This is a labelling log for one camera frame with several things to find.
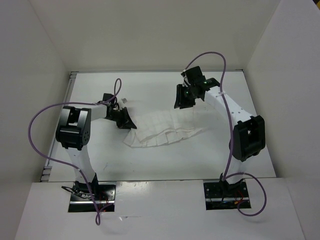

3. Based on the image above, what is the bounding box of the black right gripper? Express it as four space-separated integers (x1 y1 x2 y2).
173 83 199 109

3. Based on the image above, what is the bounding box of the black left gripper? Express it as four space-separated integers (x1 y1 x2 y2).
106 106 136 130

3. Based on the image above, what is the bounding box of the white pleated skirt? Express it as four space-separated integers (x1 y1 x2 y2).
123 108 208 148

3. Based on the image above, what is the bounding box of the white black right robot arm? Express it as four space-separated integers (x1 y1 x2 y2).
174 80 266 197

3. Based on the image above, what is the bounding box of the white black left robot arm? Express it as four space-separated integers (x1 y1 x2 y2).
55 103 137 200

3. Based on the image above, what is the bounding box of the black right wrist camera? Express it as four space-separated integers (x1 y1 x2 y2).
181 66 205 87

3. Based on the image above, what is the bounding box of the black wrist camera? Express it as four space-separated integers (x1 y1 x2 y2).
181 66 205 87
96 93 118 106

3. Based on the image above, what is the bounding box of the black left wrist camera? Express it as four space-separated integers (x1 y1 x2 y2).
96 93 118 106

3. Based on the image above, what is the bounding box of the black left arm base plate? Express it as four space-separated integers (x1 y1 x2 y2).
64 182 116 213

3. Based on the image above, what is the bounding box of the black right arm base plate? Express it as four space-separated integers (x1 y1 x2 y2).
203 180 251 211

